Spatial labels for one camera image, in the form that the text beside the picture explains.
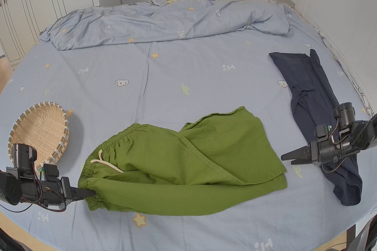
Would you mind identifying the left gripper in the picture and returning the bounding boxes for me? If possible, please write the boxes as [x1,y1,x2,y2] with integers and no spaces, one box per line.
[21,176,96,207]

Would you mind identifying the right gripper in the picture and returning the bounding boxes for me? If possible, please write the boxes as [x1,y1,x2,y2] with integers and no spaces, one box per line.
[281,138,355,167]

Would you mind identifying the green shorts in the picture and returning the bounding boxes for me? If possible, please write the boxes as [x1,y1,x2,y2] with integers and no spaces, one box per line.
[78,106,287,216]

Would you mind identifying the round woven basket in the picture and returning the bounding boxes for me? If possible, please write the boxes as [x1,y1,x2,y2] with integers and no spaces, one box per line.
[8,102,70,174]

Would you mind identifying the dark blue garment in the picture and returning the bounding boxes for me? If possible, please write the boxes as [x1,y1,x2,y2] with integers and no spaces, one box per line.
[269,49,363,206]

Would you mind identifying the bed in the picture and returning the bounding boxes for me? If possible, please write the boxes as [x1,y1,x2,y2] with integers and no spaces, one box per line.
[0,0,377,251]

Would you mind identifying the pale blue quilt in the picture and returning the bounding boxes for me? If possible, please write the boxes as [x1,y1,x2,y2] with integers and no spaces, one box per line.
[39,0,295,51]

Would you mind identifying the white wardrobe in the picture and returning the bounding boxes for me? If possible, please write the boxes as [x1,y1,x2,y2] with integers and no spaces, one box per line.
[0,0,101,68]

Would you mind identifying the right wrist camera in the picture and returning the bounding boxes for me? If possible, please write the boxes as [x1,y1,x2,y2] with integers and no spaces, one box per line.
[315,123,333,143]

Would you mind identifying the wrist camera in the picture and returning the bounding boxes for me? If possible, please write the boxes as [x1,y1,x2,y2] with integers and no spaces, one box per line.
[43,164,60,183]
[315,123,333,143]

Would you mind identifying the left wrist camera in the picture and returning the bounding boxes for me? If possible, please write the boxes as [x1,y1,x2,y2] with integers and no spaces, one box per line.
[43,164,60,183]

